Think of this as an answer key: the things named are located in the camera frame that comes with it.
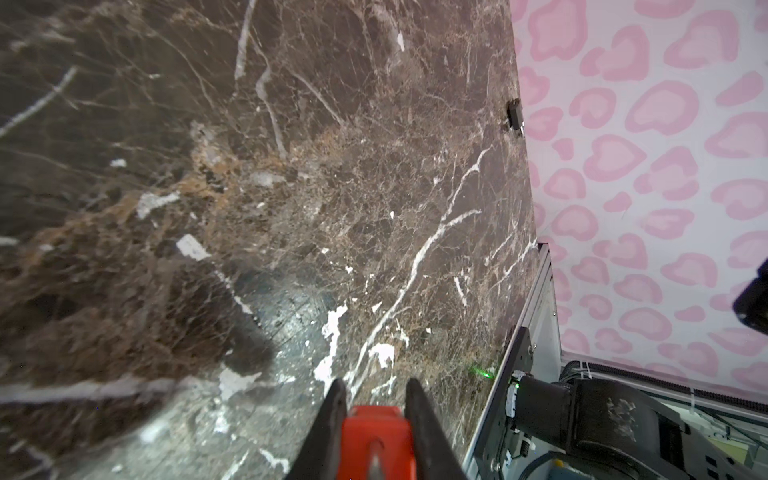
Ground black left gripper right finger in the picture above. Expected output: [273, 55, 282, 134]
[405, 378, 467, 480]

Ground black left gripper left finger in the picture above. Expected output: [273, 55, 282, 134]
[284, 378, 348, 480]

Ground silver red-lock key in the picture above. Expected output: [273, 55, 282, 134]
[366, 454, 386, 480]

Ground red safety padlock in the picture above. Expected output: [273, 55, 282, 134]
[336, 405, 417, 480]

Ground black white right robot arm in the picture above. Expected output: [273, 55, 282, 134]
[505, 361, 767, 479]

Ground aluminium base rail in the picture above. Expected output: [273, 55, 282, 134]
[463, 244, 767, 479]

